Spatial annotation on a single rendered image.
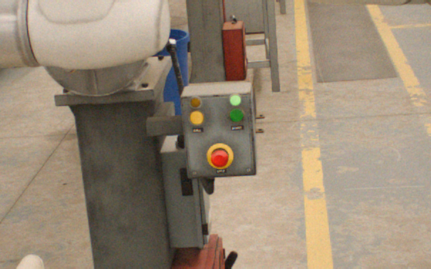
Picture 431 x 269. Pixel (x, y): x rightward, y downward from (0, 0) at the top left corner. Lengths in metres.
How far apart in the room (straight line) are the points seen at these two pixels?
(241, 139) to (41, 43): 1.10
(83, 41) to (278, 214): 3.38
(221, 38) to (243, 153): 3.49
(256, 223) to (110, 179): 2.00
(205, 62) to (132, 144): 3.33
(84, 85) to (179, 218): 0.48
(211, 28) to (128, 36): 4.54
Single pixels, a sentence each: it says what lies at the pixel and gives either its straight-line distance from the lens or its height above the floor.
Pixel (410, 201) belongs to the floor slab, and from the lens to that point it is 4.53.
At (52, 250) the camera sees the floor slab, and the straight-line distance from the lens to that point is 4.31.
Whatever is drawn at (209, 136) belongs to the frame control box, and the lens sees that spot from 2.15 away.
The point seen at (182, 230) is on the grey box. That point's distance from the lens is 2.46.
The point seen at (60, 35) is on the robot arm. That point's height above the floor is 1.46.
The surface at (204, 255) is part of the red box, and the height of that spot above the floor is 0.62.
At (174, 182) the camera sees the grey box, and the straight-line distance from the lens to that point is 2.42.
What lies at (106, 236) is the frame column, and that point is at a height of 0.72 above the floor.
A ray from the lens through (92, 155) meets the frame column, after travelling 2.39.
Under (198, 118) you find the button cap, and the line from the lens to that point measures 2.14.
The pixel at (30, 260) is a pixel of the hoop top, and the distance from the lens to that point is 1.34.
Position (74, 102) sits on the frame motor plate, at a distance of 2.27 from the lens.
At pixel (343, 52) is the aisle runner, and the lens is 7.63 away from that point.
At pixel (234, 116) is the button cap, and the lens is 2.13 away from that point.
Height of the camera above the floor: 1.65
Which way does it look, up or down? 17 degrees down
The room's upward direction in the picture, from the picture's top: 5 degrees counter-clockwise
